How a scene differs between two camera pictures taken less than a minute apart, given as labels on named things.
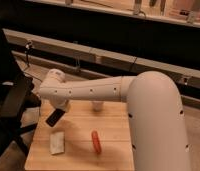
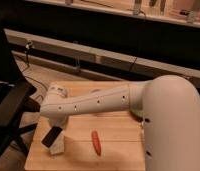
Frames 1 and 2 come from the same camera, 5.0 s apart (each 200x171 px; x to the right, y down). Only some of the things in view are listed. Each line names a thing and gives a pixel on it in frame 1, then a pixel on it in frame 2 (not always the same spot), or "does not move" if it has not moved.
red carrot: (96, 141) does not move
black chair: (13, 96) does not move
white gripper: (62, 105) → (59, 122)
